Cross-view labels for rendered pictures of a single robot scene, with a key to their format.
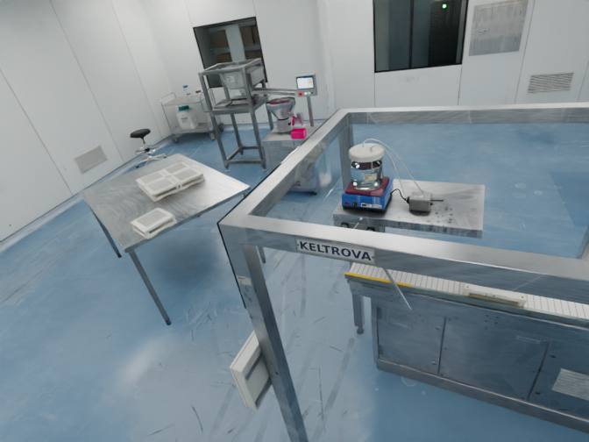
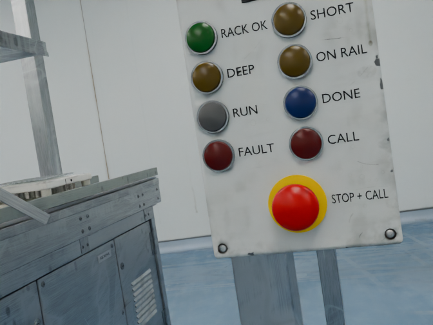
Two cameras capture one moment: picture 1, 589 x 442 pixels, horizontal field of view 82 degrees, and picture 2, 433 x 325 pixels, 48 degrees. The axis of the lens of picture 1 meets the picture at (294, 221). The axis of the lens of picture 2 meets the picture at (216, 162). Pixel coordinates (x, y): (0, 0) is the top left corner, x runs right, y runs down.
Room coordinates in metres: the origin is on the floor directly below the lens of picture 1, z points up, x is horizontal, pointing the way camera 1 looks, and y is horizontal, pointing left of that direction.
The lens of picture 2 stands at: (1.00, 0.67, 0.95)
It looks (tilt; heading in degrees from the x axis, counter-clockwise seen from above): 3 degrees down; 254
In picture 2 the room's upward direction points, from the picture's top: 8 degrees counter-clockwise
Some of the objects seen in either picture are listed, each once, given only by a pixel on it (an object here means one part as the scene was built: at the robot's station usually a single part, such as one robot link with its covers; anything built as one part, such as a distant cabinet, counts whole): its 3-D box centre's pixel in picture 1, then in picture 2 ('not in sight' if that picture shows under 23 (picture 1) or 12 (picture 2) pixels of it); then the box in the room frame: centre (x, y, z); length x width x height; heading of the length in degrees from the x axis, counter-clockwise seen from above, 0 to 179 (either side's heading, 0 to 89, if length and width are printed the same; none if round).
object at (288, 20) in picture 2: not in sight; (288, 19); (0.81, 0.28, 1.04); 0.03 x 0.01 x 0.03; 149
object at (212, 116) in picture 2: not in sight; (212, 117); (0.87, 0.24, 0.97); 0.03 x 0.01 x 0.03; 149
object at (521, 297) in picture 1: (493, 277); (35, 185); (1.12, -0.88, 0.89); 0.25 x 0.24 x 0.02; 149
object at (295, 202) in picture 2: not in sight; (296, 204); (0.82, 0.28, 0.88); 0.04 x 0.04 x 0.04; 59
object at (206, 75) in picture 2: not in sight; (206, 77); (0.87, 0.24, 1.01); 0.03 x 0.01 x 0.03; 149
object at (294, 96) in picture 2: not in sight; (300, 102); (0.81, 0.28, 0.97); 0.03 x 0.01 x 0.03; 149
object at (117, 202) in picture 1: (158, 190); not in sight; (2.95, 1.20, 0.83); 1.50 x 1.10 x 0.04; 35
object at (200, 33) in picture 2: not in sight; (200, 37); (0.87, 0.24, 1.04); 0.03 x 0.01 x 0.03; 149
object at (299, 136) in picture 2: not in sight; (305, 143); (0.81, 0.28, 0.94); 0.03 x 0.01 x 0.03; 149
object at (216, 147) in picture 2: not in sight; (218, 155); (0.87, 0.24, 0.94); 0.03 x 0.01 x 0.03; 149
